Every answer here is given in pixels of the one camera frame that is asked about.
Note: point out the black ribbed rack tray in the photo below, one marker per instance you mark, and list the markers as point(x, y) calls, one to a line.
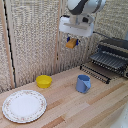
point(95, 73)

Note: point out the yellow plastic bowl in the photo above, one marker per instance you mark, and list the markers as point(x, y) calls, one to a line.
point(44, 81)

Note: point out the blue plastic cup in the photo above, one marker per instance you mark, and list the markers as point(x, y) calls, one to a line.
point(82, 84)

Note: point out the white floral rim plate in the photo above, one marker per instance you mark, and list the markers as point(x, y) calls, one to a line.
point(24, 106)

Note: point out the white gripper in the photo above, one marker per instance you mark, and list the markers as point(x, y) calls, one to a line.
point(76, 26)

